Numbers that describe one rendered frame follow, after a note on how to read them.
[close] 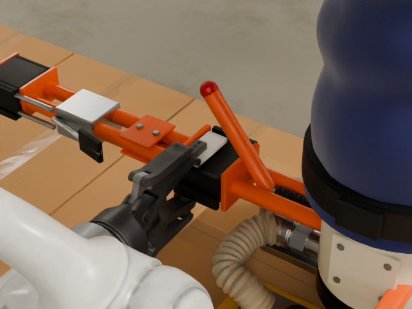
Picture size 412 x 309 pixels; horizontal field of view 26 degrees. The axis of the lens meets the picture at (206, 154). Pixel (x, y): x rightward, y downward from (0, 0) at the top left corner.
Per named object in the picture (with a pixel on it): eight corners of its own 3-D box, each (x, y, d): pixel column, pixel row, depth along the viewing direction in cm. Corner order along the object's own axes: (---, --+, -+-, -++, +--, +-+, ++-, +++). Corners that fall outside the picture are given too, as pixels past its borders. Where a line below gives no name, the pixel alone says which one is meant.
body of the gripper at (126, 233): (76, 210, 102) (127, 170, 108) (82, 265, 107) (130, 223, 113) (128, 235, 99) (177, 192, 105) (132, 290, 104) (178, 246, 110)
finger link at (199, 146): (175, 164, 112) (174, 145, 110) (197, 145, 115) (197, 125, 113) (184, 168, 111) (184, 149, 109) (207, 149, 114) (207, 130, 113)
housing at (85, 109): (124, 127, 128) (122, 101, 125) (93, 151, 124) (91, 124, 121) (86, 112, 131) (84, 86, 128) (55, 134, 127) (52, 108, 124)
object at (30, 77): (61, 95, 134) (57, 67, 131) (26, 118, 129) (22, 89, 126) (19, 78, 138) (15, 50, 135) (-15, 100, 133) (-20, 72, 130)
